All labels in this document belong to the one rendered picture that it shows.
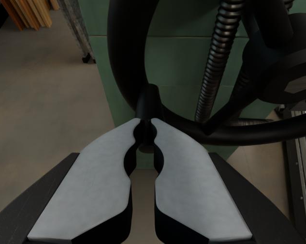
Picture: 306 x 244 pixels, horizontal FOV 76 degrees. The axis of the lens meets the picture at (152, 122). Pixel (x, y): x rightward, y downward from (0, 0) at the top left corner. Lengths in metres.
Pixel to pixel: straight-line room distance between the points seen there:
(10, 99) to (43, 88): 0.19
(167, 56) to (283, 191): 0.89
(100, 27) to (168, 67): 0.15
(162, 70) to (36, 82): 1.11
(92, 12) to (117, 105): 0.24
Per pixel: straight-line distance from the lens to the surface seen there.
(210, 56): 0.25
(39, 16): 1.86
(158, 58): 0.40
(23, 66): 1.59
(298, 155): 1.05
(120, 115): 0.55
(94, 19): 0.36
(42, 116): 1.25
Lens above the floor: 0.92
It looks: 58 degrees down
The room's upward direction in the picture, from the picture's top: 2 degrees clockwise
